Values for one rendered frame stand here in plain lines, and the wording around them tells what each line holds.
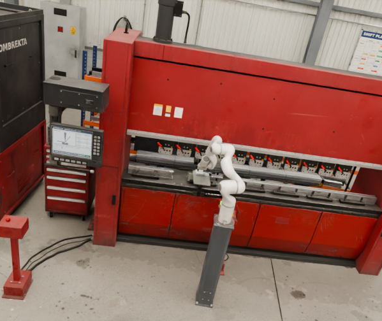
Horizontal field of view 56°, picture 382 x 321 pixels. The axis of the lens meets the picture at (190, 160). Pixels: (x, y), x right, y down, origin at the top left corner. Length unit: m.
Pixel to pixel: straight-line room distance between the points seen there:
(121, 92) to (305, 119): 1.88
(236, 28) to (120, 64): 4.58
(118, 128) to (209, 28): 4.51
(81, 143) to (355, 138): 2.80
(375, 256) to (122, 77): 3.58
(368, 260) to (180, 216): 2.35
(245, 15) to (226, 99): 4.15
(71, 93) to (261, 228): 2.57
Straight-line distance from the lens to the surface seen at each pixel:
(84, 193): 4.44
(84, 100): 3.15
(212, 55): 3.53
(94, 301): 3.82
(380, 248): 4.92
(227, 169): 3.13
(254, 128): 3.82
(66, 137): 3.31
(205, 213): 4.14
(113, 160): 3.74
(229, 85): 3.64
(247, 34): 7.69
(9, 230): 3.44
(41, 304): 3.84
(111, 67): 3.41
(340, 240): 4.78
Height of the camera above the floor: 2.87
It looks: 26 degrees down
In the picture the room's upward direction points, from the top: 10 degrees clockwise
